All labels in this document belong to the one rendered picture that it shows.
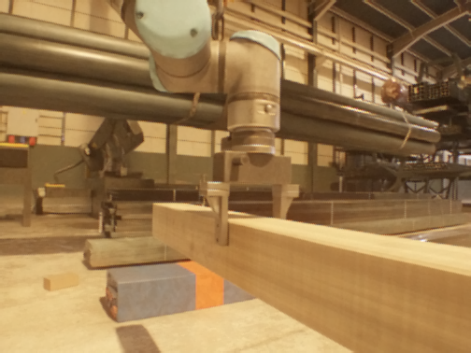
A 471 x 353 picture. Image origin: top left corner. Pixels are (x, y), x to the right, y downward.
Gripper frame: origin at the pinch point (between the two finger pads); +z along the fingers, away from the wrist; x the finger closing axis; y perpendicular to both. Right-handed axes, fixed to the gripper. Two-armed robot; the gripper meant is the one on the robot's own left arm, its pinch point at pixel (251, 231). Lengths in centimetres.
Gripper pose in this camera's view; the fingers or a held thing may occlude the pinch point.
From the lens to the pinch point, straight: 56.4
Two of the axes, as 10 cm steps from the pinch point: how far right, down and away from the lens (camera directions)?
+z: -0.2, 10.0, -0.3
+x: 8.8, 0.4, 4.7
